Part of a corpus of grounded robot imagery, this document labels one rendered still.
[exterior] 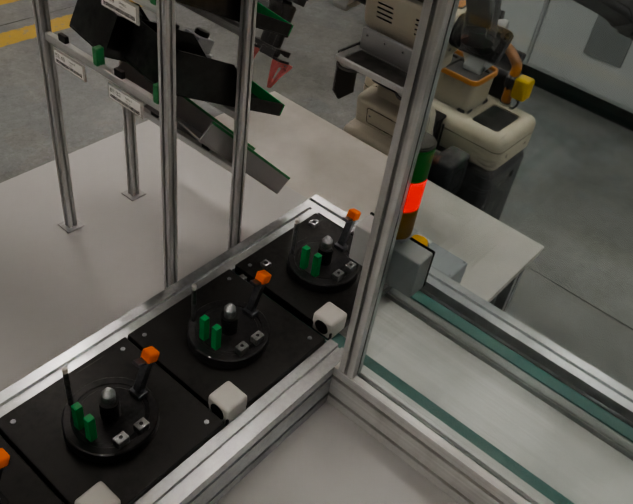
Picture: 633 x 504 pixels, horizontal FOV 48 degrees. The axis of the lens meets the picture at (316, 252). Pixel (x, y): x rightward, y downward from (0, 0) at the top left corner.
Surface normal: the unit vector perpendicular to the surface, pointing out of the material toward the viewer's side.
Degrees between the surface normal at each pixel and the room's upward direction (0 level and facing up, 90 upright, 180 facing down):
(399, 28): 98
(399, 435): 90
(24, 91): 0
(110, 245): 0
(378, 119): 98
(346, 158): 0
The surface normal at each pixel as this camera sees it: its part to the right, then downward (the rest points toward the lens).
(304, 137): 0.12, -0.74
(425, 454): -0.64, 0.45
